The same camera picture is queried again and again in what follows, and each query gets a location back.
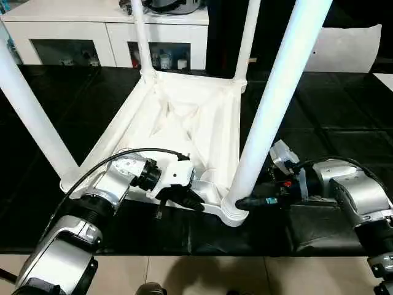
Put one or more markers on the white plastic table leg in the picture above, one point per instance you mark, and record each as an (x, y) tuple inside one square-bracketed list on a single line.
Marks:
[(142, 40), (276, 92), (245, 40), (33, 107)]

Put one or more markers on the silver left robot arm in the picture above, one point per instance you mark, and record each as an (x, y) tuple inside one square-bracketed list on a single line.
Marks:
[(116, 181)]

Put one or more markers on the brown rounded robot part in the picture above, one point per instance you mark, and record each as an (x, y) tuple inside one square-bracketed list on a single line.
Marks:
[(150, 289)]

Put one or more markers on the red bottle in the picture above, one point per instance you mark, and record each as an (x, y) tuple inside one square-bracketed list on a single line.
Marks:
[(135, 60)]

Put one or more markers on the white flat board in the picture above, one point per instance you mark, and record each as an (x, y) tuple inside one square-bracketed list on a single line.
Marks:
[(385, 79)]

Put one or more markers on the black cabinet gold label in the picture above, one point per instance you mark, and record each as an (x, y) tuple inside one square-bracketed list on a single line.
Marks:
[(224, 30)]

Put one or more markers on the dark helmet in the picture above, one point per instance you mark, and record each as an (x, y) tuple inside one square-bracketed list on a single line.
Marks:
[(175, 5)]

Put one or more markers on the white cabinet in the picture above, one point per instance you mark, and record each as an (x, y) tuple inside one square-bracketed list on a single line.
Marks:
[(76, 30)]

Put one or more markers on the black bundle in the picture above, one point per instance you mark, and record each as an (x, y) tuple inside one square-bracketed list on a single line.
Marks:
[(125, 6)]

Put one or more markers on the light blue hanging strip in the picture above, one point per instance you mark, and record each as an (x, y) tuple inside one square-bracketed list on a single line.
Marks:
[(11, 49)]

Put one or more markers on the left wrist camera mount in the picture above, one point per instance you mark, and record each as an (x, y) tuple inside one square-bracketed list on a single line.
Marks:
[(178, 172)]

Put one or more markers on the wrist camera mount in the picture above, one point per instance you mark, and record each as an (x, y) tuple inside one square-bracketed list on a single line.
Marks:
[(282, 153), (178, 172)]

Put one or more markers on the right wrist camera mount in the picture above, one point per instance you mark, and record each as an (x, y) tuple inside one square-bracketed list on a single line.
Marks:
[(282, 153)]

